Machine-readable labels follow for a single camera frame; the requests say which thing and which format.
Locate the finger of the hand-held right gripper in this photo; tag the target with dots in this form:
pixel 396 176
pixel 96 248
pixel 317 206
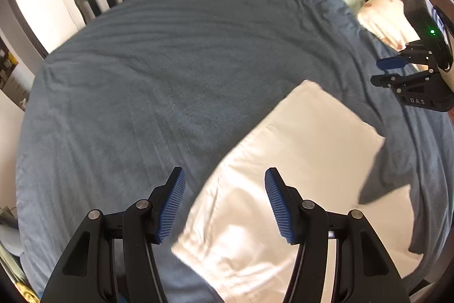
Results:
pixel 386 80
pixel 390 62

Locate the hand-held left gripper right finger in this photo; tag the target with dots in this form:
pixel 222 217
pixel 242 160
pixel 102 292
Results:
pixel 280 207

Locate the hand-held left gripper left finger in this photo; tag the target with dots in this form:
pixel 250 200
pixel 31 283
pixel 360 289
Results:
pixel 172 207

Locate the white pillowcase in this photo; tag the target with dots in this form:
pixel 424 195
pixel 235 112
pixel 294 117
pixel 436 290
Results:
pixel 283 139

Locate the floral cream pillow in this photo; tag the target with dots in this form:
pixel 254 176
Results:
pixel 383 15

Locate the grey bed blanket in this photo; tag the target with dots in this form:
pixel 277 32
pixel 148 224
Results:
pixel 159 75

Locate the bedside clutter pile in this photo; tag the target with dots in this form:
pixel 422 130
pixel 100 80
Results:
pixel 10 253

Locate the wall shelf with items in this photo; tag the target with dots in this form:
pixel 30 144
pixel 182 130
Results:
pixel 10 72

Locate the dark door frame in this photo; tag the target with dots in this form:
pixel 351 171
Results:
pixel 28 29

